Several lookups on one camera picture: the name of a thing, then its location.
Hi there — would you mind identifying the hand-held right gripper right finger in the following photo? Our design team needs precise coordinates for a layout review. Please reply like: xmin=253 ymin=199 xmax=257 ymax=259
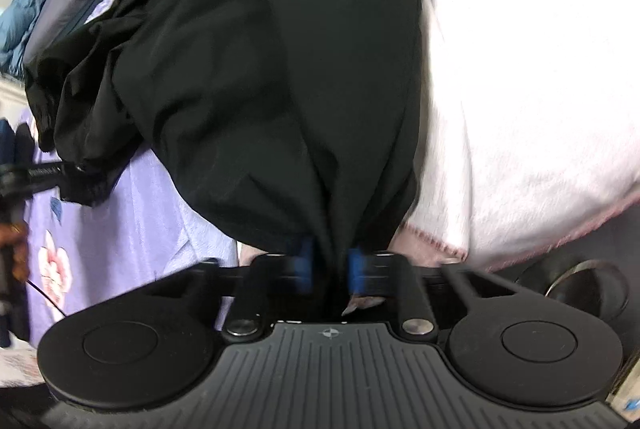
xmin=346 ymin=245 xmax=521 ymax=341

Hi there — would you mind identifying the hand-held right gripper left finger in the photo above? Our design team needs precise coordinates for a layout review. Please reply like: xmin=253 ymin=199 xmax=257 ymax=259
xmin=145 ymin=236 xmax=317 ymax=341

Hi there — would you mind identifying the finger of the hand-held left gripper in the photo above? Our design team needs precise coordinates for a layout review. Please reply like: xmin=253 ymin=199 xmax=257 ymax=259
xmin=0 ymin=161 xmax=84 ymax=200

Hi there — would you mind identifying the black jacket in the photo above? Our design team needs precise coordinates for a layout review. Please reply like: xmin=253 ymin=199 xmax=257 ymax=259
xmin=25 ymin=0 xmax=427 ymax=305

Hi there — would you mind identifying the purple floral blanket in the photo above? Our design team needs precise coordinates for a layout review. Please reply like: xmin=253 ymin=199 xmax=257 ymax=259
xmin=20 ymin=109 xmax=241 ymax=346

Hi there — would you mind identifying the blue down jacket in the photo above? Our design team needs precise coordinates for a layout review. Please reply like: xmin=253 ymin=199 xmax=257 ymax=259
xmin=0 ymin=0 xmax=63 ymax=80

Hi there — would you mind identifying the black round metal-rimmed object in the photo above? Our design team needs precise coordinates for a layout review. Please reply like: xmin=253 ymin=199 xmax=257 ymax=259
xmin=515 ymin=253 xmax=631 ymax=323

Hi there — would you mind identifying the thin black cable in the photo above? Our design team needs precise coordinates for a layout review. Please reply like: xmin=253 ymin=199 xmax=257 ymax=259
xmin=27 ymin=279 xmax=69 ymax=318

